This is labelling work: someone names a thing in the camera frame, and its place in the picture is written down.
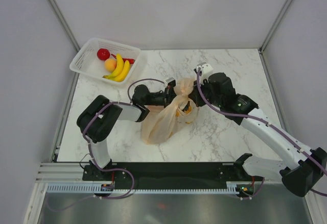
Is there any white plastic fruit basket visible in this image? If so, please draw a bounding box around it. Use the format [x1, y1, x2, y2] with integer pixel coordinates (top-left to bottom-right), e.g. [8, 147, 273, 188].
[69, 38, 146, 86]

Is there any fake yellow banana bunch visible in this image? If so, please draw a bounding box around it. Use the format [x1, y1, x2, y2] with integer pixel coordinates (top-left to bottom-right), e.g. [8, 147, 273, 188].
[102, 54, 131, 82]

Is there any peach banana-print plastic bag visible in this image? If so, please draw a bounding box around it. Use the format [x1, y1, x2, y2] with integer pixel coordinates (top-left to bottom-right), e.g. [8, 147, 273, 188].
[141, 78, 199, 144]

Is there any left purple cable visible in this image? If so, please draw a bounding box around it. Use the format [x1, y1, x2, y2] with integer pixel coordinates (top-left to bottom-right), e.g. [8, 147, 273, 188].
[82, 78, 168, 171]

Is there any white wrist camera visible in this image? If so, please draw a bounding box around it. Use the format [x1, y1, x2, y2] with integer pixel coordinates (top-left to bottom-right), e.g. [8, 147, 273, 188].
[164, 77, 176, 87]
[195, 62, 214, 79]

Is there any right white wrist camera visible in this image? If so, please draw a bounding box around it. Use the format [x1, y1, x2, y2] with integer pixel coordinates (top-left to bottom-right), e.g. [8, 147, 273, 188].
[195, 62, 214, 79]

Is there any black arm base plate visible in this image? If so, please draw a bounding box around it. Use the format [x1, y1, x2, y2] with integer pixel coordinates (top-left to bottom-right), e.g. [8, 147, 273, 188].
[81, 161, 265, 190]

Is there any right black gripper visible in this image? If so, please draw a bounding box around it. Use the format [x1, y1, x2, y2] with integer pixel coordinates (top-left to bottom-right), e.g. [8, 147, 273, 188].
[189, 77, 223, 108]

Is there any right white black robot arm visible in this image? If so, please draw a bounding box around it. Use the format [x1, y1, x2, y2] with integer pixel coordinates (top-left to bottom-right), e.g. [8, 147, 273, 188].
[190, 68, 326, 197]

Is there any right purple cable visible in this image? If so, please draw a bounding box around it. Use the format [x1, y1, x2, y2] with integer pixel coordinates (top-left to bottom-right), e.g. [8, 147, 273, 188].
[195, 67, 327, 197]

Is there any white slotted cable duct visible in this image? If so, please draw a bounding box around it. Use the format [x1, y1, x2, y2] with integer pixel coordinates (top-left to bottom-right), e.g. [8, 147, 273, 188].
[46, 183, 239, 195]

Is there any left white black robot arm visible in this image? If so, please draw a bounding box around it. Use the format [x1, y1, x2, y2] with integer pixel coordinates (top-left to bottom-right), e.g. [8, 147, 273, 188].
[77, 80, 176, 180]

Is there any aluminium frame rail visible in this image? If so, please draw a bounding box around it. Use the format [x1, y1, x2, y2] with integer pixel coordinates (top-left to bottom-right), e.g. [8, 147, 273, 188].
[37, 160, 290, 182]

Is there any purple cable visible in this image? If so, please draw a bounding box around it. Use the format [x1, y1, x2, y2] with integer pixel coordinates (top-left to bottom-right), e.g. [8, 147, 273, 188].
[195, 67, 327, 197]
[82, 78, 168, 171]

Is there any fake orange fruit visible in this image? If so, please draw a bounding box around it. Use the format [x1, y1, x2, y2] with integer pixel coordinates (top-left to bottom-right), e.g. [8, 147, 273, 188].
[104, 58, 117, 72]

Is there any fake red chili pepper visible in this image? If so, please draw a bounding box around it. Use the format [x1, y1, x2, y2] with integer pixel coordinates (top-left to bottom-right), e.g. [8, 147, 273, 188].
[111, 54, 135, 64]

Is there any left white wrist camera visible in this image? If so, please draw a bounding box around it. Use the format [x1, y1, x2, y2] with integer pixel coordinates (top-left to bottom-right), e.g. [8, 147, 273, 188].
[164, 77, 176, 87]

